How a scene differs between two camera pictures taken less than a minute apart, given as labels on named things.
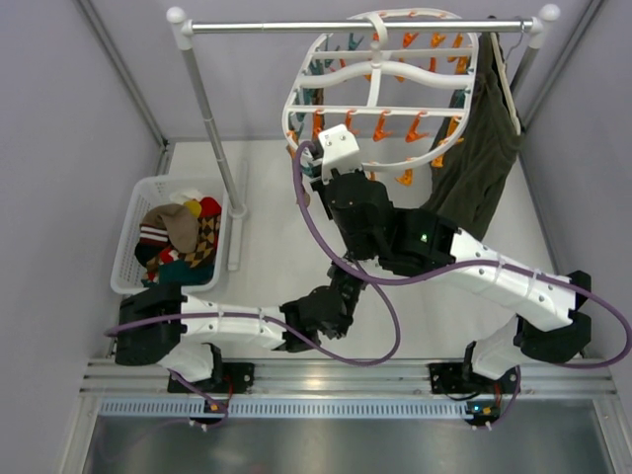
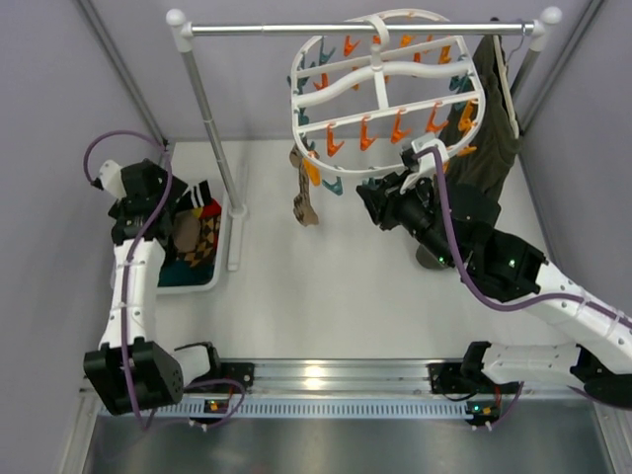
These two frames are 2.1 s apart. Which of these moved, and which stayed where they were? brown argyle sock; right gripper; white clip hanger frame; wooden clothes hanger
Moved: right gripper
Stayed: wooden clothes hanger; brown argyle sock; white clip hanger frame
